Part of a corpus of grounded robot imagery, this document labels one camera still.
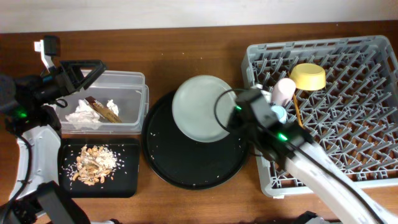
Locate wooden chopstick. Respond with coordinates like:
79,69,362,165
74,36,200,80
292,94,303,128

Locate white tissue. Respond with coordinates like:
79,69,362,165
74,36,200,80
65,100,119,123

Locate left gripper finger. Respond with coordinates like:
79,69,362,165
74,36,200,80
60,60,104,75
74,64,106,91

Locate yellow bowl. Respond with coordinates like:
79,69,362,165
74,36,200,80
289,63,326,91

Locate round black serving tray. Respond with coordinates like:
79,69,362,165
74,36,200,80
141,91,250,190

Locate food scraps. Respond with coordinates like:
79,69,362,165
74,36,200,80
65,144,124,186

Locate grey dishwasher rack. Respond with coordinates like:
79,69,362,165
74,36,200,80
241,35,397,188

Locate grey round plate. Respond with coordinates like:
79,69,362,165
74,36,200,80
172,75,236,142

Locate gold coffee sachet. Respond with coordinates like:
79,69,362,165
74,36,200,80
85,96,122,123

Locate pink plastic cup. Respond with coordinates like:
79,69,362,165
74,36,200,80
271,78,296,106

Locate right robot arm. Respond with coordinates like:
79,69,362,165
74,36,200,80
228,106,397,223

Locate blue plastic cup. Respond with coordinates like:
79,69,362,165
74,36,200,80
271,105,287,124

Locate clear plastic bin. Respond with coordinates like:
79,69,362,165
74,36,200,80
52,70,149,134

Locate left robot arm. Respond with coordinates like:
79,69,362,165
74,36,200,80
1,60,106,223

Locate black rectangular tray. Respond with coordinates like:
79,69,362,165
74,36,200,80
58,138,141,198

